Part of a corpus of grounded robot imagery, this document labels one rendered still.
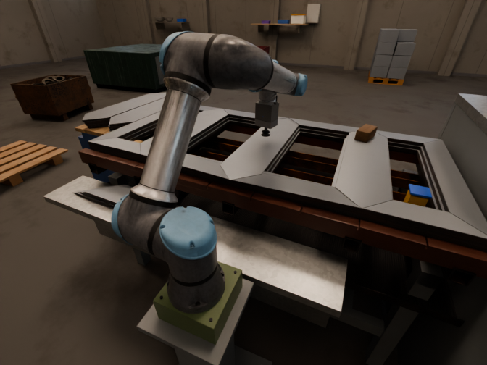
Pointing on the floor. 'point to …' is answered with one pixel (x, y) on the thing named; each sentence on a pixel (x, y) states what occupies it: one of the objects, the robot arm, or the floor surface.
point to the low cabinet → (127, 68)
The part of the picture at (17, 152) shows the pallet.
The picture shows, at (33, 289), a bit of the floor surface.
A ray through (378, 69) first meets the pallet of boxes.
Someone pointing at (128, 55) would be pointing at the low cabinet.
